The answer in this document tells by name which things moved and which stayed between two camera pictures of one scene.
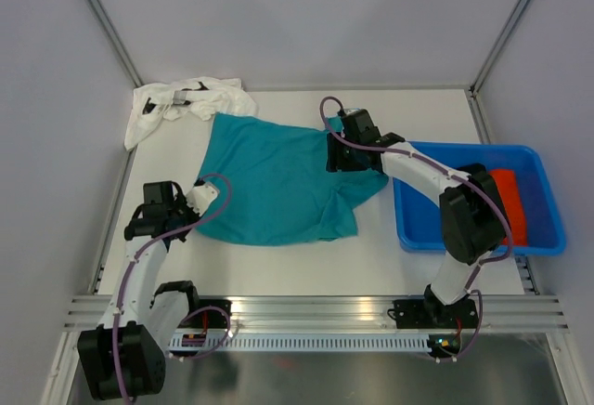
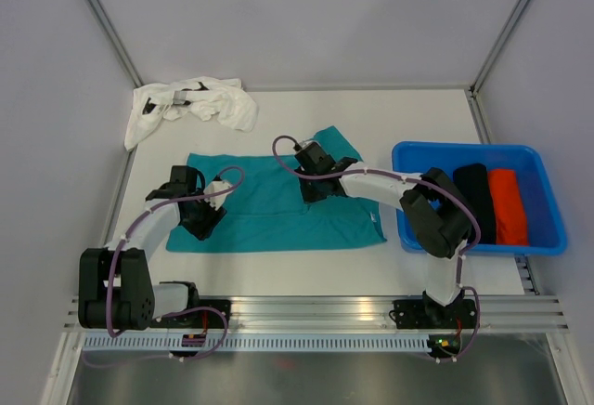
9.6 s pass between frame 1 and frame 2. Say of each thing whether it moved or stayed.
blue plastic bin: stayed
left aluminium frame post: stayed
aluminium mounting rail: stayed
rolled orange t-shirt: stayed
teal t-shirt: moved
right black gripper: moved
